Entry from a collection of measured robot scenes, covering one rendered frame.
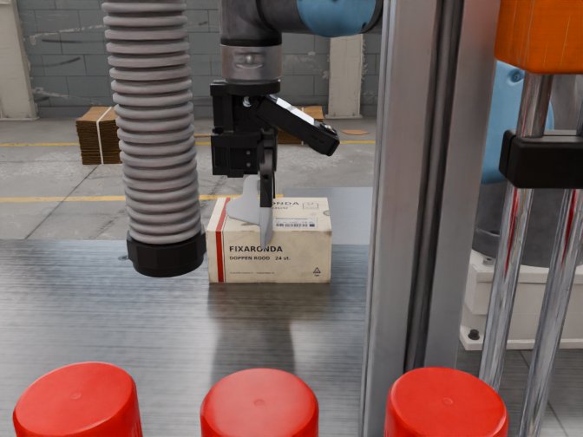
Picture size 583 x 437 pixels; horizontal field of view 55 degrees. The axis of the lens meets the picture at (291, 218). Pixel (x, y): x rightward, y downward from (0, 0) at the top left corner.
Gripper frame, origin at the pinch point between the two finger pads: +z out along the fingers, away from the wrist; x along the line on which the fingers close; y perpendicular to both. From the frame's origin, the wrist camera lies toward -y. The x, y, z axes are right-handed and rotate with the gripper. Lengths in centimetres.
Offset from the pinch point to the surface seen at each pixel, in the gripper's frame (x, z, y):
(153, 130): 50, -26, 2
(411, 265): 47, -18, -9
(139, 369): 24.4, 5.4, 12.5
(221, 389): 58, -20, -1
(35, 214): -222, 89, 143
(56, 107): -478, 80, 230
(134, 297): 10.1, 5.5, 16.8
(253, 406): 59, -20, -2
